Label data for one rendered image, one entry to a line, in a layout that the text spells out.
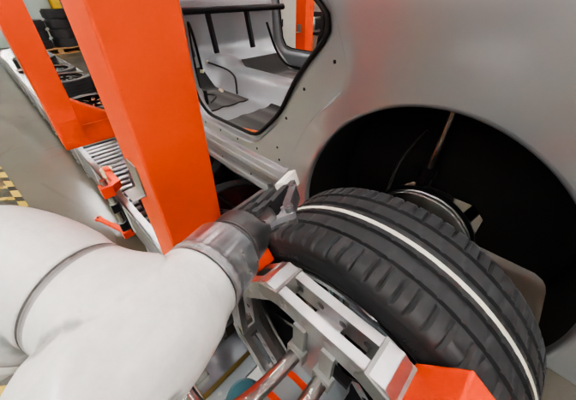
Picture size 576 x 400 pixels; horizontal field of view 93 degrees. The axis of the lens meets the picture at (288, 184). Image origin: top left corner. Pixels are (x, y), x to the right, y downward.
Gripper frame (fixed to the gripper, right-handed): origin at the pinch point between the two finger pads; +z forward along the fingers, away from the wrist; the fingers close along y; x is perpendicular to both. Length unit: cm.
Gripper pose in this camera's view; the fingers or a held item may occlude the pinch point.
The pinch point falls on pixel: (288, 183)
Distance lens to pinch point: 50.2
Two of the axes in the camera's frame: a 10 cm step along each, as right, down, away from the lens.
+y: 8.8, -1.5, -4.4
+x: -3.1, -9.1, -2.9
